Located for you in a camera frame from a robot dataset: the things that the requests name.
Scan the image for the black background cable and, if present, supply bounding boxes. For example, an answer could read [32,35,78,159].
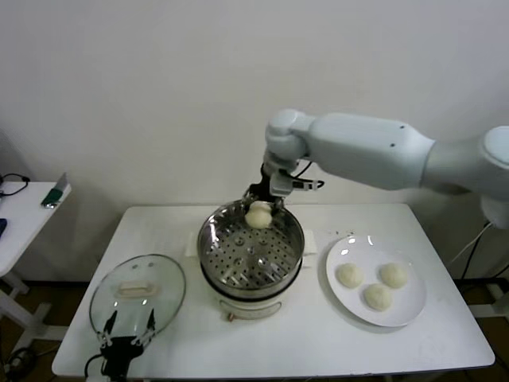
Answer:
[463,232,486,280]

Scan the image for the black floor cable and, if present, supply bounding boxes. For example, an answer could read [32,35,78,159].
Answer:
[0,348,39,373]

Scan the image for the white steamed baozi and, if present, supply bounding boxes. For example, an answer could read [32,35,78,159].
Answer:
[336,263,364,290]
[362,283,394,313]
[244,201,274,231]
[379,263,410,290]

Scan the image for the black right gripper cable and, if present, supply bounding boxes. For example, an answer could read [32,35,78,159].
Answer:
[288,158,325,189]

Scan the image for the white electric cooker pot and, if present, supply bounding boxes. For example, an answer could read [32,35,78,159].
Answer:
[198,250,315,322]

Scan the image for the green handled metal tool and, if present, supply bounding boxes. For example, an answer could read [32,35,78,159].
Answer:
[41,173,68,210]

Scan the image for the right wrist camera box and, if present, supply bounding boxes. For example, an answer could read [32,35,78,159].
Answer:
[270,170,324,199]

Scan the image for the white round plate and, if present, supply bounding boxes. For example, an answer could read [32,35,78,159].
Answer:
[324,235,429,328]

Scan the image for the round glass pot lid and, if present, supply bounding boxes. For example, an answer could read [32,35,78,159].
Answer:
[88,254,187,346]

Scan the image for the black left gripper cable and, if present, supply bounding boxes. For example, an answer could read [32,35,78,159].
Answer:
[84,352,107,377]

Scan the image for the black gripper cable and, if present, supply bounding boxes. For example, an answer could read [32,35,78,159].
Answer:
[84,352,107,377]
[288,158,325,189]

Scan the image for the black cable on desk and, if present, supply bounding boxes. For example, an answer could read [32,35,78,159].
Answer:
[0,173,31,196]

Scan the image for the white side table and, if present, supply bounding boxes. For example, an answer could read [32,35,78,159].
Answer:
[0,181,72,351]

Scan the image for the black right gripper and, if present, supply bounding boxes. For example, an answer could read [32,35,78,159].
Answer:
[241,162,286,218]

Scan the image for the white background cable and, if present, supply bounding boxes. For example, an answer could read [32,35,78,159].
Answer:
[449,220,494,266]

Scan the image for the steel steamer basket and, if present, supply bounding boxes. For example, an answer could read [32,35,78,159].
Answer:
[185,198,319,299]

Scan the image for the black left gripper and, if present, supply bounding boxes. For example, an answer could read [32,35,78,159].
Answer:
[98,308,157,377]

